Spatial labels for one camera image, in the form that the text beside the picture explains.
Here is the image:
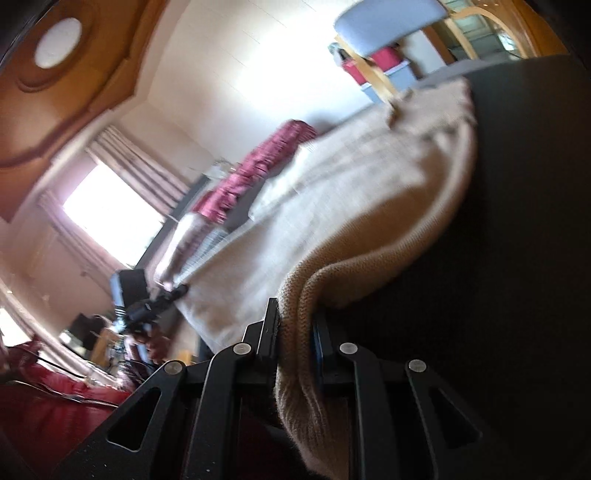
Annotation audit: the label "dark grey sofa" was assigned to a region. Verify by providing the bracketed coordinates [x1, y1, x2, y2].
[221, 52, 591, 480]

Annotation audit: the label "person's left hand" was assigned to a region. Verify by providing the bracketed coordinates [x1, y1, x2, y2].
[124, 324, 170, 365]

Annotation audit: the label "beige window curtain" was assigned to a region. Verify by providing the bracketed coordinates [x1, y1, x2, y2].
[38, 126, 188, 278]

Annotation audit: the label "light blue storage box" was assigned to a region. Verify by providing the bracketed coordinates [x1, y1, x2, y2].
[361, 60, 417, 103]

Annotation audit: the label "red ruffled bedspread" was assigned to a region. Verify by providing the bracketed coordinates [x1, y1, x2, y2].
[191, 120, 318, 224]

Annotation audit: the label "grey cushioned wooden armchair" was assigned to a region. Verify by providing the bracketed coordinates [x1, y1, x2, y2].
[332, 0, 530, 116]

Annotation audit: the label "round white ceiling lamp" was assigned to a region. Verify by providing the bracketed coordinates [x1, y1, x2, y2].
[34, 17, 83, 70]

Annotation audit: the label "red storage box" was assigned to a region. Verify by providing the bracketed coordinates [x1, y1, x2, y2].
[342, 46, 404, 86]

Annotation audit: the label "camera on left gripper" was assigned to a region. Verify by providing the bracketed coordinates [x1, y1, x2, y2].
[109, 269, 149, 316]

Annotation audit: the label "tan knitted sweater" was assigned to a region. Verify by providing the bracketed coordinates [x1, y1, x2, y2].
[177, 77, 477, 479]

